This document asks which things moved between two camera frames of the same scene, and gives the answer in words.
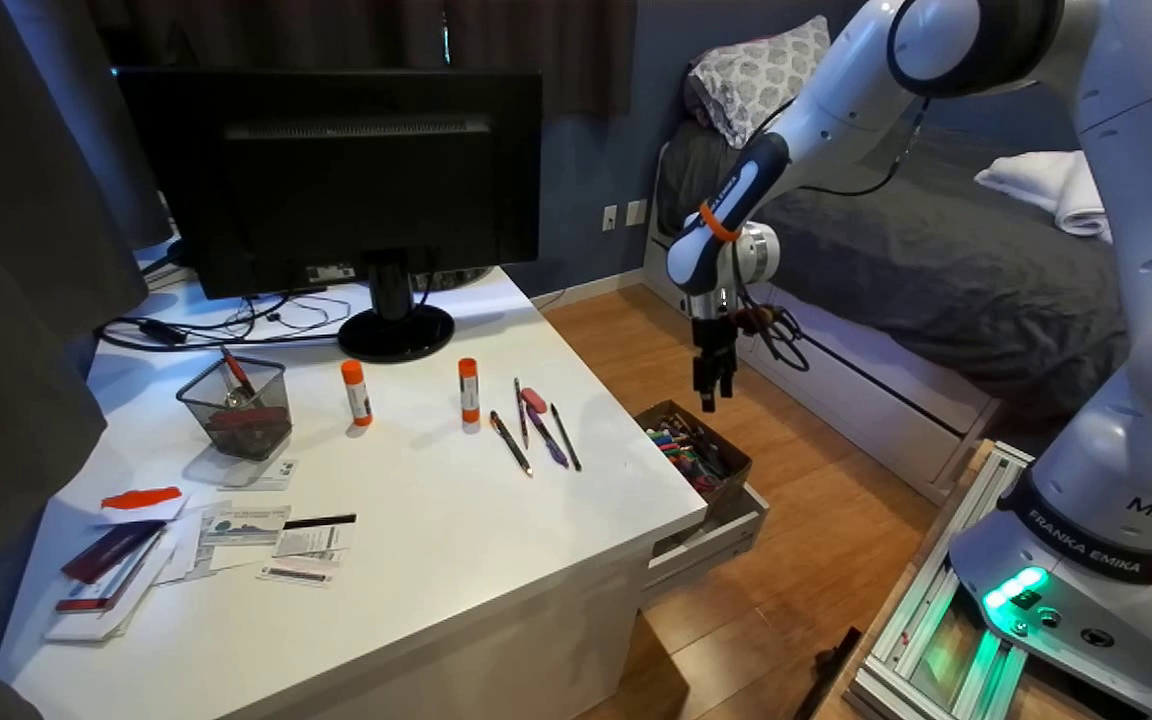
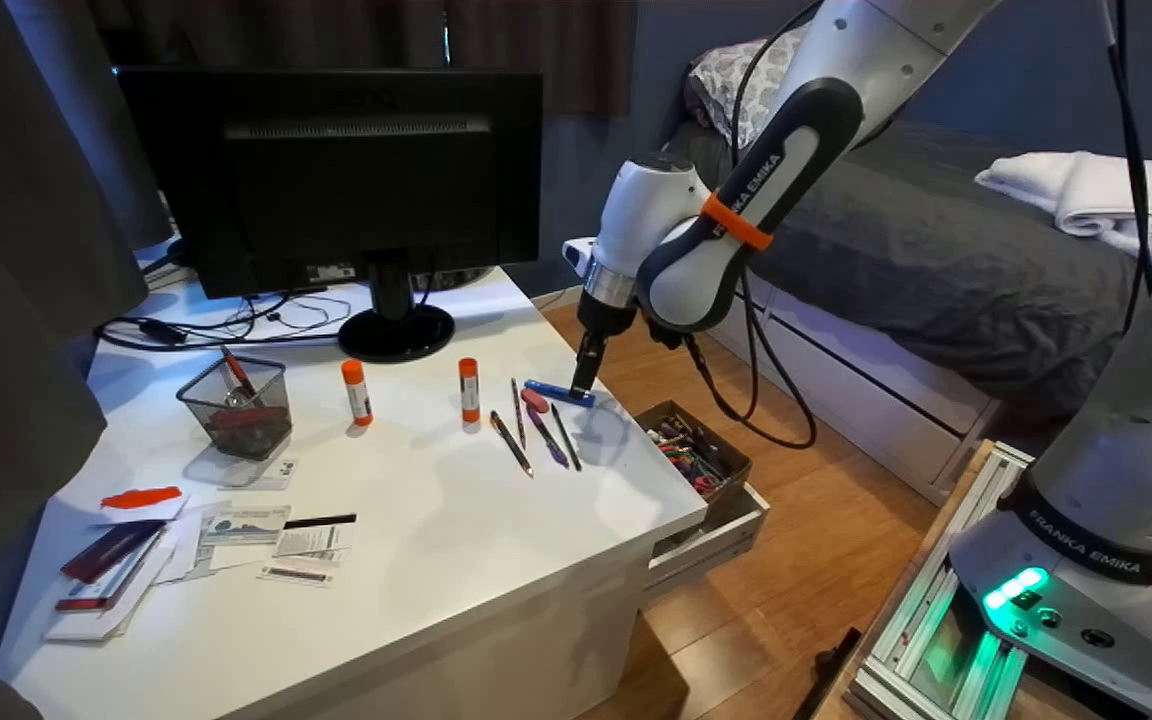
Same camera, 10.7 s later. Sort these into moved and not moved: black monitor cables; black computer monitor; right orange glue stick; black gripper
Moved: black gripper
Not moved: right orange glue stick; black computer monitor; black monitor cables
